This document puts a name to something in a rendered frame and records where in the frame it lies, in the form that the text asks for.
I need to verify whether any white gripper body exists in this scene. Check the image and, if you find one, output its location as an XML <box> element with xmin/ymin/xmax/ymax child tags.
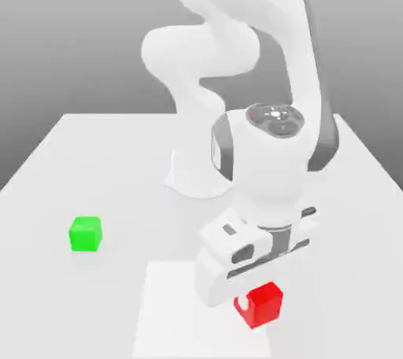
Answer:
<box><xmin>194</xmin><ymin>218</ymin><xmax>320</xmax><ymax>308</ymax></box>

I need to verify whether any small red cube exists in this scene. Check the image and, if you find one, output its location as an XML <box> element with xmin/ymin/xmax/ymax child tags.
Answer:
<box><xmin>233</xmin><ymin>281</ymin><xmax>284</xmax><ymax>330</ymax></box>

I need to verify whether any small green cube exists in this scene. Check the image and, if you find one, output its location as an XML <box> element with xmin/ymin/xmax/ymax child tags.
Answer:
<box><xmin>68</xmin><ymin>216</ymin><xmax>103</xmax><ymax>253</ymax></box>

